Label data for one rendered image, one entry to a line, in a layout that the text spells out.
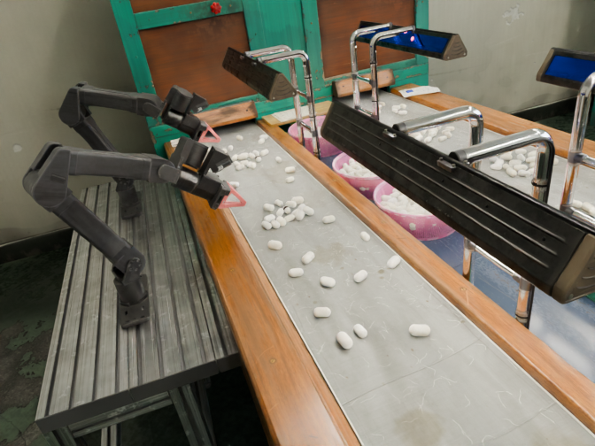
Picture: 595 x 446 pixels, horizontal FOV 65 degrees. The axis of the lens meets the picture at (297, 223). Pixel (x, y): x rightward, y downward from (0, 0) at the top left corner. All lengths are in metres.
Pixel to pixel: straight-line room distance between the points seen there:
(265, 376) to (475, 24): 3.11
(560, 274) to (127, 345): 0.90
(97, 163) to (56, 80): 1.85
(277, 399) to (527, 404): 0.38
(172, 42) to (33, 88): 1.12
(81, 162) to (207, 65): 1.10
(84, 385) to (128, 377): 0.09
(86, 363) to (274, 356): 0.47
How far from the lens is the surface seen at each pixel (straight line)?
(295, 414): 0.78
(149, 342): 1.14
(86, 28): 2.88
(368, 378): 0.85
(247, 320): 0.95
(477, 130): 0.87
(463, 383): 0.85
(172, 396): 1.08
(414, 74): 2.45
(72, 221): 1.12
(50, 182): 1.06
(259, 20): 2.10
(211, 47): 2.07
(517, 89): 4.00
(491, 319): 0.93
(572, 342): 1.05
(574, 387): 0.85
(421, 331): 0.90
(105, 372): 1.11
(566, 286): 0.53
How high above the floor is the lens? 1.38
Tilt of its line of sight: 30 degrees down
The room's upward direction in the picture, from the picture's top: 9 degrees counter-clockwise
